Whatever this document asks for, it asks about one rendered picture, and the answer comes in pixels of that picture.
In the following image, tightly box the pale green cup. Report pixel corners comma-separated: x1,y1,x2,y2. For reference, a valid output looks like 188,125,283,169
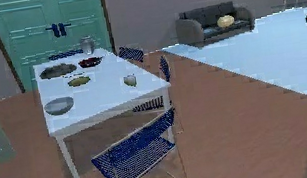
122,73,138,89

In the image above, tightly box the grey bowl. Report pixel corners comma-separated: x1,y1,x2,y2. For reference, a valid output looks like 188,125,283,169
42,95,76,118

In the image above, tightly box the dark grey oval platter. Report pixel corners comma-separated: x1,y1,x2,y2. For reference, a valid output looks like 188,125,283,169
37,61,79,82

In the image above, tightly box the yellow round cushion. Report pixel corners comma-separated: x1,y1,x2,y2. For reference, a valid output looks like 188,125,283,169
215,13,237,30

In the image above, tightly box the white table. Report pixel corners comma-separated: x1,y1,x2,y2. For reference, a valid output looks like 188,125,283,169
31,38,186,178

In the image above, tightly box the teal panelled room door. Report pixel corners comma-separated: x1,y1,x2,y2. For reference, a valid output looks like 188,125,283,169
0,0,118,98

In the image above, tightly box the dark grey sofa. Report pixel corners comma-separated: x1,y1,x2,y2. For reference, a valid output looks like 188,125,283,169
172,0,259,50

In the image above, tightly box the olive green pie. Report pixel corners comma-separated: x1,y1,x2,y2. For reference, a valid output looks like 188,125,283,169
66,74,92,89

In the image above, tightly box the dark red bowl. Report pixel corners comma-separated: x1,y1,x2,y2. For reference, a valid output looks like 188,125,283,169
76,55,105,71

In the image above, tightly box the grey glass jar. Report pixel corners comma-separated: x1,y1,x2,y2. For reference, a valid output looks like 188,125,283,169
78,34,97,57

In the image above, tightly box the dark blue door handle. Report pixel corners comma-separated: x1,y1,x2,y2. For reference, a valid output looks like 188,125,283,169
44,20,74,40

